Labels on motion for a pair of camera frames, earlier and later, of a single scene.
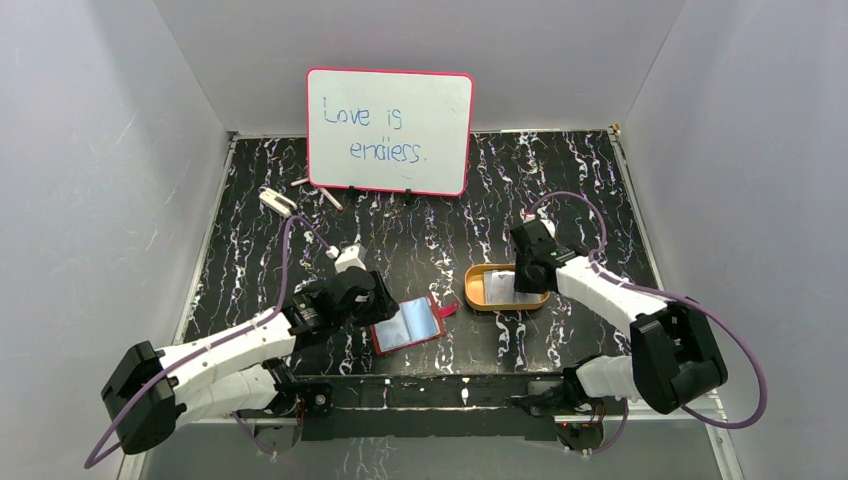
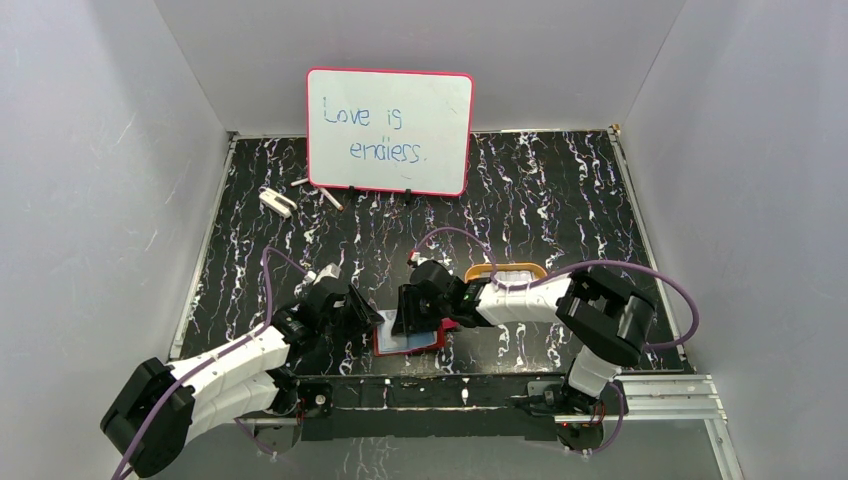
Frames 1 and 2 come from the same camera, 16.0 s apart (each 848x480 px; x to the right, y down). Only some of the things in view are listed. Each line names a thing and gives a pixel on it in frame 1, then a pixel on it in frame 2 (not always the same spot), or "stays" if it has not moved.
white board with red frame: x=389 y=130 stays
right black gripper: x=523 y=285 → x=406 y=319
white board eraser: x=276 y=200 stays
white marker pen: x=325 y=192 stays
